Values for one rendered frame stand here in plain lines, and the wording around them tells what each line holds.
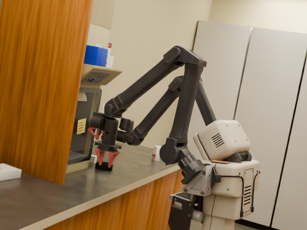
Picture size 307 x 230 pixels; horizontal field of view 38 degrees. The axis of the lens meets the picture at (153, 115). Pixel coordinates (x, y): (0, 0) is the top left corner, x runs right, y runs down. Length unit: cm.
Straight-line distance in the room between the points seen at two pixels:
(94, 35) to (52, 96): 40
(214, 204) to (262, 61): 333
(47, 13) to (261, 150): 337
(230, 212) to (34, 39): 119
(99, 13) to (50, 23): 29
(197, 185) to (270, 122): 337
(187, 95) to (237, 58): 340
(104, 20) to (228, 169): 108
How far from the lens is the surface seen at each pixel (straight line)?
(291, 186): 504
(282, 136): 498
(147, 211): 278
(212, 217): 186
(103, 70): 222
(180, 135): 170
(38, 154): 219
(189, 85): 169
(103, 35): 239
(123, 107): 186
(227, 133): 177
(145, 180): 253
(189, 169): 167
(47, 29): 217
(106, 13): 239
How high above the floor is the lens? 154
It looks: 6 degrees down
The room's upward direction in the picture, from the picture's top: 10 degrees clockwise
